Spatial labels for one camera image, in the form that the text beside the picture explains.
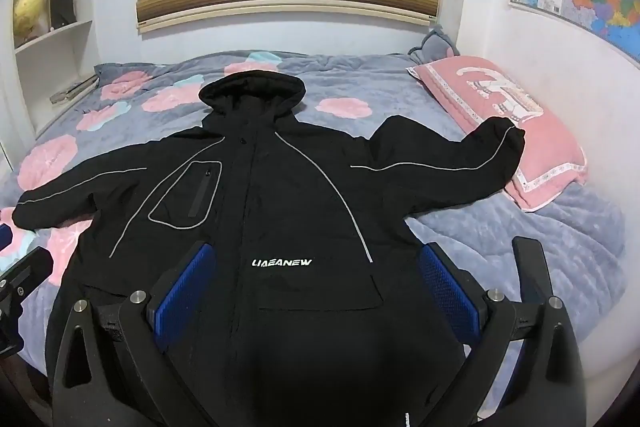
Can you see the grey floral blanket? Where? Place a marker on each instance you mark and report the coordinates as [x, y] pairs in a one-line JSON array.
[[375, 82]]

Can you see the pink pillow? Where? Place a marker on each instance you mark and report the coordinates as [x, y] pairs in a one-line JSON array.
[[480, 97]]

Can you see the white bookshelf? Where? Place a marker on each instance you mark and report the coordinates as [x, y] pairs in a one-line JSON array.
[[55, 44]]

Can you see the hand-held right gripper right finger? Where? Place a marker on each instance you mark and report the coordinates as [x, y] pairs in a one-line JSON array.
[[448, 289]]

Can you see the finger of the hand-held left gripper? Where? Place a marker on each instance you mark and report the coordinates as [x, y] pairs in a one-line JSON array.
[[30, 266]]

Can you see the black picture frame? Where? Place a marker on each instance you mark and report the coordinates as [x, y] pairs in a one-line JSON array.
[[62, 9]]

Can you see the black hooded jacket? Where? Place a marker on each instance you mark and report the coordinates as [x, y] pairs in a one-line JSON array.
[[280, 207]]

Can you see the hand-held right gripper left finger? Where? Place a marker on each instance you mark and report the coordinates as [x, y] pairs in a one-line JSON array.
[[184, 289]]

